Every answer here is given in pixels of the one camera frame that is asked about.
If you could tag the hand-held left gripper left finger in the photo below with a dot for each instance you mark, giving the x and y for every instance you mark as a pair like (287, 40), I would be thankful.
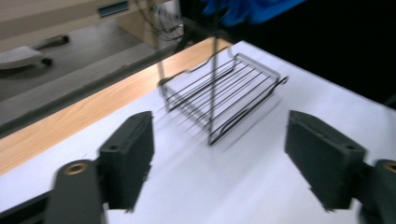
(127, 155)

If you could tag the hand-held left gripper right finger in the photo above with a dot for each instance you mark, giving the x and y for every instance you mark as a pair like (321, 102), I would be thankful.
(323, 158)

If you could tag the blue cloth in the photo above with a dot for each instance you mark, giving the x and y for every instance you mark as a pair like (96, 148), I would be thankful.
(249, 11)

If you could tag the wooden table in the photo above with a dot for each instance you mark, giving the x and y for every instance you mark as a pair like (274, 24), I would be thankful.
(77, 118)

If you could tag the white table cover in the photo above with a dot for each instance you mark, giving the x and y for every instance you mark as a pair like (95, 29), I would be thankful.
(249, 174)

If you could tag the white chair base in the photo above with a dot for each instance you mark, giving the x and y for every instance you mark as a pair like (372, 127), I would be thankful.
(21, 57)

